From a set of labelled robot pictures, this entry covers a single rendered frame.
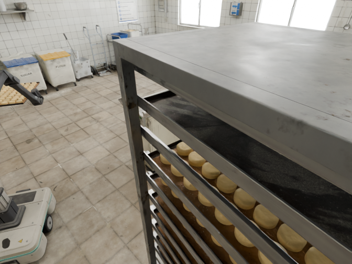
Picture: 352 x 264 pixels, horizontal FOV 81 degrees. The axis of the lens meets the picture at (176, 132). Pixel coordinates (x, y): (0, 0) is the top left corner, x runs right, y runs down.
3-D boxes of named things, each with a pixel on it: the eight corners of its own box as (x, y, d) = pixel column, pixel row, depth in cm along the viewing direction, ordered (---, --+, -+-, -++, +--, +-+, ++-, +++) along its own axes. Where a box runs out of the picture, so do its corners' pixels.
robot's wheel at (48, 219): (54, 226, 206) (48, 227, 204) (51, 210, 204) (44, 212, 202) (48, 235, 190) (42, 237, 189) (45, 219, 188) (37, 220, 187)
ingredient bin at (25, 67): (23, 102, 424) (5, 64, 380) (14, 92, 461) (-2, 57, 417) (51, 94, 455) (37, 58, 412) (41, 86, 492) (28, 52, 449)
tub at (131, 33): (129, 36, 589) (128, 28, 578) (141, 37, 568) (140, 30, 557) (120, 38, 565) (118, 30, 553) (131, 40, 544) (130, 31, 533)
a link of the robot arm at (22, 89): (-1, 83, 164) (14, 79, 165) (-1, 76, 165) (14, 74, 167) (33, 107, 204) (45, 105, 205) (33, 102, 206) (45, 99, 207)
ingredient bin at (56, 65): (55, 92, 462) (42, 57, 419) (46, 84, 500) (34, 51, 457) (79, 86, 493) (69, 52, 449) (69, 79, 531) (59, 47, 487)
